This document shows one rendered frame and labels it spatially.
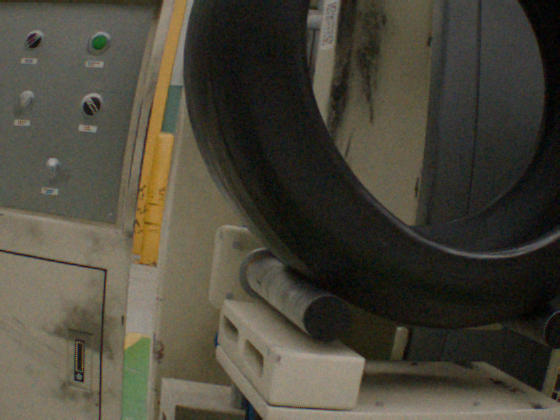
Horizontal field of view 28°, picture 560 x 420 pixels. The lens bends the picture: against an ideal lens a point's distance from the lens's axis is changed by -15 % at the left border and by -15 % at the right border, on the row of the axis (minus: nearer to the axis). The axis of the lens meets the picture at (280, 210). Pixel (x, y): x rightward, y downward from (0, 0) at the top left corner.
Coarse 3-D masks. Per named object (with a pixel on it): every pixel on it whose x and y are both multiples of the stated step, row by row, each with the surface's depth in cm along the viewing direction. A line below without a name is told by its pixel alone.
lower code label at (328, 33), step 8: (328, 0) 164; (336, 0) 159; (328, 8) 163; (336, 8) 158; (328, 16) 162; (328, 24) 162; (328, 32) 161; (328, 40) 161; (320, 48) 165; (328, 48) 160
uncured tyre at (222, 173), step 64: (256, 0) 116; (192, 64) 129; (256, 64) 117; (192, 128) 138; (256, 128) 118; (320, 128) 117; (256, 192) 121; (320, 192) 118; (512, 192) 151; (320, 256) 121; (384, 256) 120; (448, 256) 121; (512, 256) 122; (448, 320) 125
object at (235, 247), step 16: (224, 240) 152; (240, 240) 152; (256, 240) 153; (224, 256) 152; (240, 256) 153; (256, 256) 152; (272, 256) 153; (224, 272) 152; (240, 272) 152; (224, 288) 152; (240, 288) 153; (352, 320) 156; (368, 320) 156; (384, 320) 156
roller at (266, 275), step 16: (256, 272) 147; (272, 272) 141; (288, 272) 137; (256, 288) 146; (272, 288) 136; (288, 288) 130; (304, 288) 126; (320, 288) 125; (272, 304) 138; (288, 304) 127; (304, 304) 121; (320, 304) 119; (336, 304) 119; (304, 320) 119; (320, 320) 119; (336, 320) 119; (320, 336) 119; (336, 336) 120
